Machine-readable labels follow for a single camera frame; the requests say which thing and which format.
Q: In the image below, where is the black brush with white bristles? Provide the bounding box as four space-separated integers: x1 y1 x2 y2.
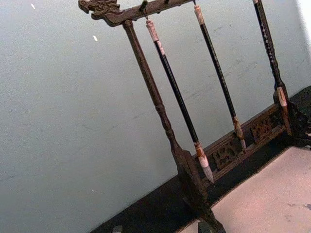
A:
145 18 215 184

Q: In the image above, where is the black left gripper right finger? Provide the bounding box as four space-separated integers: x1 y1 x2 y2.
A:
197 221 212 233

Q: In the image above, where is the black brush with white lettering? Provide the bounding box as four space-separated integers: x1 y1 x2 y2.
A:
252 0 289 107

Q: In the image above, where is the black table cloth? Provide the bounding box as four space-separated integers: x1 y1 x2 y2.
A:
89 86 311 233

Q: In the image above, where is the dark carved wooden brush rack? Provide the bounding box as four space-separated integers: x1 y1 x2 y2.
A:
78 0 311 233

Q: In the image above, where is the thin black brush brown ferrule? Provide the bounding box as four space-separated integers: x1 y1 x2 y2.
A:
193 3 247 155

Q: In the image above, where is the white felt mat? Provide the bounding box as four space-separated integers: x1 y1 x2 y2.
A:
174 145 311 233

